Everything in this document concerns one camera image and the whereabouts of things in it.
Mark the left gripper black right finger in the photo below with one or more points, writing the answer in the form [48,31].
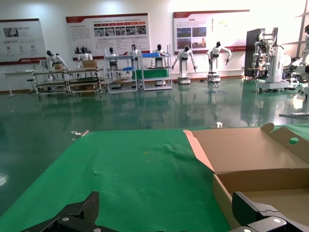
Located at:
[253,215]

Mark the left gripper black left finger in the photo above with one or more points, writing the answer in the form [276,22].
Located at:
[79,217]

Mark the brown cardboard box, holed flap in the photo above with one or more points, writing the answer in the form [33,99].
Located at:
[241,149]

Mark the small background cardboard box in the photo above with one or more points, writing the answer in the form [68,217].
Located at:
[58,66]

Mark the large background cardboard box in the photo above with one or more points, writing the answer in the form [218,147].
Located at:
[89,63]

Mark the green table cloth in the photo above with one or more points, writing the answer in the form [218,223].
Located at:
[132,181]

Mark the black round stool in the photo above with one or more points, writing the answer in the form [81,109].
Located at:
[31,81]

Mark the white robot on wheeled stand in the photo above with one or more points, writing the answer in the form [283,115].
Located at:
[275,65]

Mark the white metal shelf rack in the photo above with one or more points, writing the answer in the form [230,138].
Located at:
[120,71]
[157,79]

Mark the white background table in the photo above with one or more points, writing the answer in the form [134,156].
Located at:
[17,72]

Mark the white humanoid robot black head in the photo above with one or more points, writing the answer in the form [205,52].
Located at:
[306,48]
[214,52]
[84,56]
[133,52]
[111,54]
[51,59]
[184,55]
[158,51]

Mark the green cloth on rack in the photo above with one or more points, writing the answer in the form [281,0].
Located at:
[152,73]

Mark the black upright panel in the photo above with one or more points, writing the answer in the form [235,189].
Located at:
[251,48]

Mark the blue plastic bin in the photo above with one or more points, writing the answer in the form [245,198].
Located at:
[150,55]

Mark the metal frame workbench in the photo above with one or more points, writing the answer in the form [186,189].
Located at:
[50,83]
[84,81]

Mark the wall poster with round icons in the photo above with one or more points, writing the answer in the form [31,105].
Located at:
[21,41]

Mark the wide wall poster, photo row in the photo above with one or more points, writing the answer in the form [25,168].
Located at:
[108,31]

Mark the wall poster with four photos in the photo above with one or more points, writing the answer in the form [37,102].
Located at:
[207,26]

